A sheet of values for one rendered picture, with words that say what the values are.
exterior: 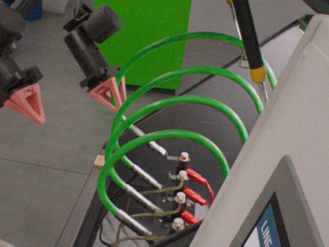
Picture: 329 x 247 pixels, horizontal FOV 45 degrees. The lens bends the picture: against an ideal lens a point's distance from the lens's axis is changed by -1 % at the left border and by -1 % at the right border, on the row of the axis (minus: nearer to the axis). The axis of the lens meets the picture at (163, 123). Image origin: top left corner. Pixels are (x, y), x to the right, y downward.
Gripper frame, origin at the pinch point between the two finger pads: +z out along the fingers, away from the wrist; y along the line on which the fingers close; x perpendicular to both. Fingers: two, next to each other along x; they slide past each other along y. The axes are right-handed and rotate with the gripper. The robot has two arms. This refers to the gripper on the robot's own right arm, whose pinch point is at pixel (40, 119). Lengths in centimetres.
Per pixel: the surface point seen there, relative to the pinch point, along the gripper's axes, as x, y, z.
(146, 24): 316, -106, -41
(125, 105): 7.3, 13.3, 7.5
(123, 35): 309, -130, -46
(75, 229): 5.6, -17.6, 24.4
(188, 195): 9.7, 11.1, 30.7
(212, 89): 51, 13, 19
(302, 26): 49, 44, 18
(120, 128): -0.3, 14.3, 10.3
